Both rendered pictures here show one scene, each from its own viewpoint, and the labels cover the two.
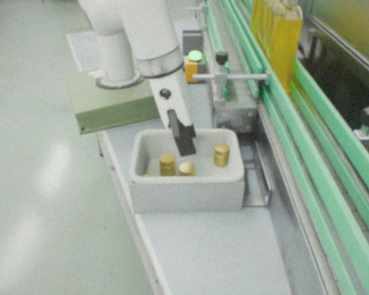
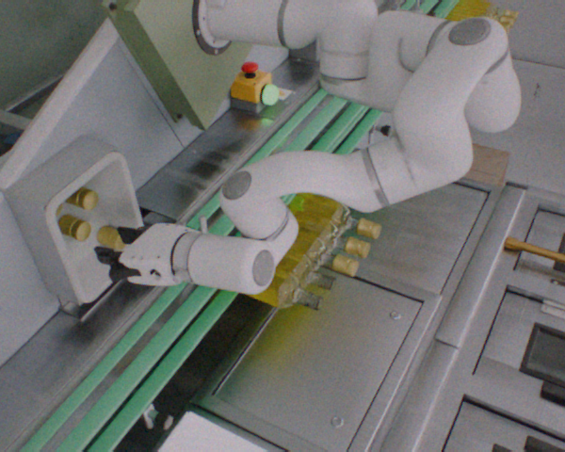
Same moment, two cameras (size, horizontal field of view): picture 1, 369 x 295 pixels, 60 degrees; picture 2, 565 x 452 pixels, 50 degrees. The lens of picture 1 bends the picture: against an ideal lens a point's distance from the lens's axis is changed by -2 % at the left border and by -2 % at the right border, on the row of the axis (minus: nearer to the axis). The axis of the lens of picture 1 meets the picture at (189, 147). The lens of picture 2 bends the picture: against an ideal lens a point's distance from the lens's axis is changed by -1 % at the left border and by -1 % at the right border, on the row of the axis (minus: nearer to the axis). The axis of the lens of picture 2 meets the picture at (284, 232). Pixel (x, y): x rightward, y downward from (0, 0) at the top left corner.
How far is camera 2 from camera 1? 0.71 m
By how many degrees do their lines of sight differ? 42
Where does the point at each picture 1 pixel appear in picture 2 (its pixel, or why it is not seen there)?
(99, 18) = (233, 214)
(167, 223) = (5, 237)
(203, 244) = not seen: outside the picture
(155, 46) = (201, 281)
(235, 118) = not seen: hidden behind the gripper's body
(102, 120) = (134, 37)
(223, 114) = not seen: hidden behind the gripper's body
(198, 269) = not seen: outside the picture
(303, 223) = (52, 402)
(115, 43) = (265, 37)
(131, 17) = (225, 273)
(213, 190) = (62, 278)
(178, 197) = (42, 246)
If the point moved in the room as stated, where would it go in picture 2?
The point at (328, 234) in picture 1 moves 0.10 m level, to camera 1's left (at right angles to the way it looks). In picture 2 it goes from (48, 438) to (27, 401)
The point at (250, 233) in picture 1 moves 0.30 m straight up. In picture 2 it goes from (25, 316) to (166, 387)
